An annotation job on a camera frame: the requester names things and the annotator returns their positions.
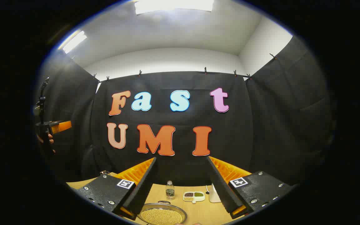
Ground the white divided bean dish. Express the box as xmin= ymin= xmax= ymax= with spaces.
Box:
xmin=183 ymin=191 xmax=205 ymax=204

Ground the row of black clips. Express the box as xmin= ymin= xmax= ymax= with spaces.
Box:
xmin=92 ymin=53 xmax=278 ymax=82

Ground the stainless steel pot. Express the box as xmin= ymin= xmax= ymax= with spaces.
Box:
xmin=137 ymin=201 xmax=188 ymax=225

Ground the clear plastic water bottle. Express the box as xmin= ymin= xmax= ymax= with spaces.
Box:
xmin=166 ymin=181 xmax=175 ymax=200

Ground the pile of yellow soybeans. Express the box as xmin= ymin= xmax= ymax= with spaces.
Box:
xmin=149 ymin=208 xmax=183 ymax=225

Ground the white box appliance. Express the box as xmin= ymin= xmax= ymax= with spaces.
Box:
xmin=209 ymin=184 xmax=222 ymax=203

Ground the narrow ceiling light panel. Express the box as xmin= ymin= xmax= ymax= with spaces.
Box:
xmin=61 ymin=30 xmax=88 ymax=54

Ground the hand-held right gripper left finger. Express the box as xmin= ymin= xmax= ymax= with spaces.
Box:
xmin=74 ymin=157 xmax=158 ymax=221

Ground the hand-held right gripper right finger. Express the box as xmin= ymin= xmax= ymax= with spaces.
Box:
xmin=207 ymin=156 xmax=296 ymax=220

